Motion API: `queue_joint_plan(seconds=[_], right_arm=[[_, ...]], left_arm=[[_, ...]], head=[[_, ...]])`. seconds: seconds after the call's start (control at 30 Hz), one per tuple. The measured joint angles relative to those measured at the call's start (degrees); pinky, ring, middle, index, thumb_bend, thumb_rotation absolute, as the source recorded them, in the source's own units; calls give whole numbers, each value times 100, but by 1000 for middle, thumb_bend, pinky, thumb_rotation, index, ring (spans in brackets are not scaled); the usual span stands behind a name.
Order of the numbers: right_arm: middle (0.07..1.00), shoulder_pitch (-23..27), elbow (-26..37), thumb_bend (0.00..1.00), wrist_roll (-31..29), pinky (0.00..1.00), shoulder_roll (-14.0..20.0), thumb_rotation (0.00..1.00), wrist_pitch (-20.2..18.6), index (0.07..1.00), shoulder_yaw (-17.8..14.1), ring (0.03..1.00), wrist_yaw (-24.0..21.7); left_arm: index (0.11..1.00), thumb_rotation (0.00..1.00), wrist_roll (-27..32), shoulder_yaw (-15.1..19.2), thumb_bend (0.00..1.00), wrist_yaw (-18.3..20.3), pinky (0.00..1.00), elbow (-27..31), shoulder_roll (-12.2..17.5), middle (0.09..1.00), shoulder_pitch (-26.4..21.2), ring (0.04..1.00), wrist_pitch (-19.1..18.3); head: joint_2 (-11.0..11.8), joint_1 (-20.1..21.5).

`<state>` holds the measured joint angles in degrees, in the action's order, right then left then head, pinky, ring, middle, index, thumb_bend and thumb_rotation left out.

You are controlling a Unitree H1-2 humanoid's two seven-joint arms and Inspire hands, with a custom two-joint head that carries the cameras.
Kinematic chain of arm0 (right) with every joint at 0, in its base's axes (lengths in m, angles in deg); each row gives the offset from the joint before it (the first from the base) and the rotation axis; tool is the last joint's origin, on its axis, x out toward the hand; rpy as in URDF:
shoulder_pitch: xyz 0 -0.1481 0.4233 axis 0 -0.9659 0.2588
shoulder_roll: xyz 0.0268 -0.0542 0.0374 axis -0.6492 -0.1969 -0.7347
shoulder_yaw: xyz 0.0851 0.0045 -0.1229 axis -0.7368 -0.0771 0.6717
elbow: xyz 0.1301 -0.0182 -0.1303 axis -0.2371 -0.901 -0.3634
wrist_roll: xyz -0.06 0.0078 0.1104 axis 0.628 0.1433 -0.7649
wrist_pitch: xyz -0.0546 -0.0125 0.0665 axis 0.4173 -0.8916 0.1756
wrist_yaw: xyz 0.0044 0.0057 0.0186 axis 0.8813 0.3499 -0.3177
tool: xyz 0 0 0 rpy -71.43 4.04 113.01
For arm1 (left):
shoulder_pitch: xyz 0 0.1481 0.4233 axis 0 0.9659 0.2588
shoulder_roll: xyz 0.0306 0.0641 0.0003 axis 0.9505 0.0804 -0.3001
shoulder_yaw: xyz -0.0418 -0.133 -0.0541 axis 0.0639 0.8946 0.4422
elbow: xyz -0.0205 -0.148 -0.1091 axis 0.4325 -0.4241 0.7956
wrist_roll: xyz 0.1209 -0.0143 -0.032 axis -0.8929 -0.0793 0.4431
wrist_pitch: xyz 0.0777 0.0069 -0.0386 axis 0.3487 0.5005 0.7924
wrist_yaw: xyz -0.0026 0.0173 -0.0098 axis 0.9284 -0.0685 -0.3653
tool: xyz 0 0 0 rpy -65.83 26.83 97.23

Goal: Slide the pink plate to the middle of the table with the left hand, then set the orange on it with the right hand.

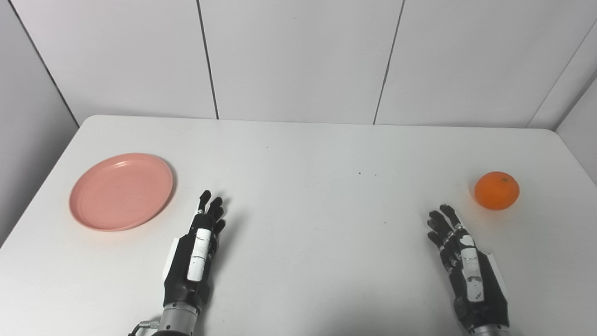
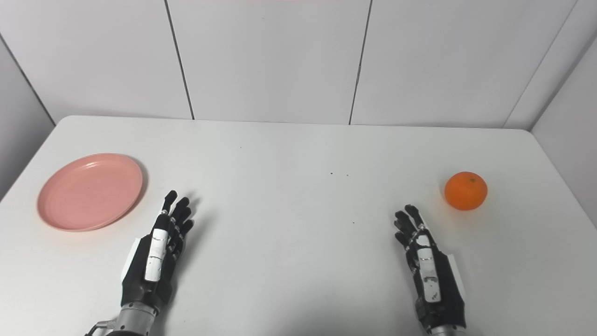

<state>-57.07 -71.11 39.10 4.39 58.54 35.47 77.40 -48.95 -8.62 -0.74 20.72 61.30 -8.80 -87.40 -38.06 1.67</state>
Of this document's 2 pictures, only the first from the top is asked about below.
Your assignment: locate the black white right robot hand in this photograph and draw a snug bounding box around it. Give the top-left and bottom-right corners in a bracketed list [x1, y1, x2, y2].
[426, 204, 511, 333]

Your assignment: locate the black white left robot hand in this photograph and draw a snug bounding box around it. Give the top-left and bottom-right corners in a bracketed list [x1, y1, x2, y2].
[163, 189, 228, 309]

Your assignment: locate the pink round plate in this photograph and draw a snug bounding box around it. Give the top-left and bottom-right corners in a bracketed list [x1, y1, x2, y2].
[69, 153, 174, 232]

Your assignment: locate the orange fruit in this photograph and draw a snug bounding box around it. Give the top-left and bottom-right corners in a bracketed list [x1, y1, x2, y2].
[474, 171, 520, 210]

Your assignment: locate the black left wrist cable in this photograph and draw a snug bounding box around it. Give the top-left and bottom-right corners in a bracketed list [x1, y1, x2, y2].
[128, 319, 162, 336]

